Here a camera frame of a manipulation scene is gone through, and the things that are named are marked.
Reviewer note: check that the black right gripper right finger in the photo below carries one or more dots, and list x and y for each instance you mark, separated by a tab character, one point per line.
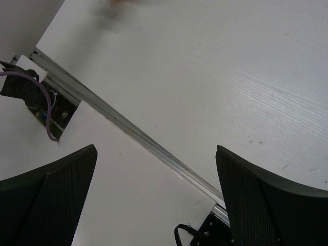
266	209

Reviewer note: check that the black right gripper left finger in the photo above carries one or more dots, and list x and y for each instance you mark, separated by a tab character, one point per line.
43	206

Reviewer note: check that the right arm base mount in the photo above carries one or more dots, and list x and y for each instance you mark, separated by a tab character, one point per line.
213	231

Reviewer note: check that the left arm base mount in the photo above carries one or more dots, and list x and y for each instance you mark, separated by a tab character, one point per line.
50	107

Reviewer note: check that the aluminium table rail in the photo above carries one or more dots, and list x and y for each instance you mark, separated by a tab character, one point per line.
76	92

